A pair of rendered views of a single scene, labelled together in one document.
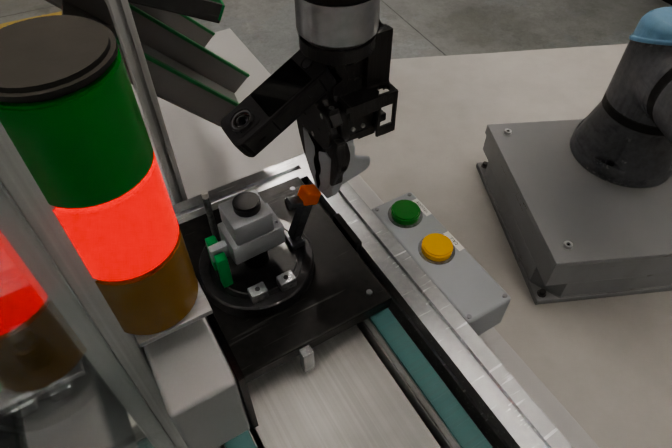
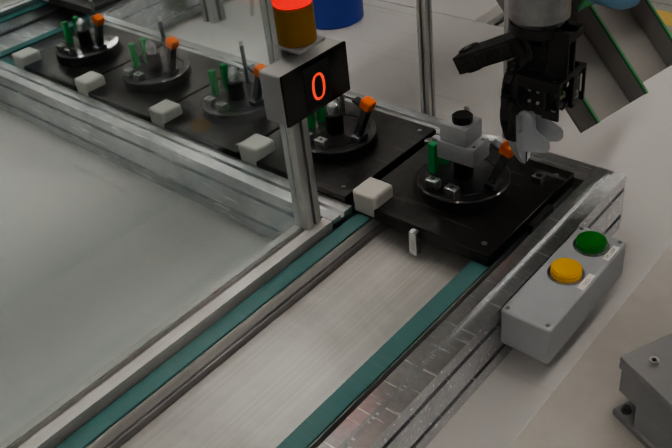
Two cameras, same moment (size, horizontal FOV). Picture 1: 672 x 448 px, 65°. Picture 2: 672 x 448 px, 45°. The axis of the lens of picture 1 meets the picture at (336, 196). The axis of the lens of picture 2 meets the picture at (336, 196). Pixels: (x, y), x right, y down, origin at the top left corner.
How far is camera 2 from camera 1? 0.85 m
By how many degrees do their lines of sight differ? 56
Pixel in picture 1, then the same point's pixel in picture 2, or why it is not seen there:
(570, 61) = not seen: outside the picture
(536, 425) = (431, 363)
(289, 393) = (393, 255)
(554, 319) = (606, 433)
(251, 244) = (448, 146)
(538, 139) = not seen: outside the picture
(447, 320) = (494, 296)
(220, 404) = (273, 86)
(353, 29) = (519, 12)
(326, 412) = (390, 276)
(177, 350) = (285, 63)
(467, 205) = not seen: outside the picture
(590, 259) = (650, 383)
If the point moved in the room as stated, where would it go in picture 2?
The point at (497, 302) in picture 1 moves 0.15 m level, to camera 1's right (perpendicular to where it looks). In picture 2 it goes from (536, 322) to (608, 410)
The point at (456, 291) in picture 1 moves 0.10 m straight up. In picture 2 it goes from (528, 295) to (531, 233)
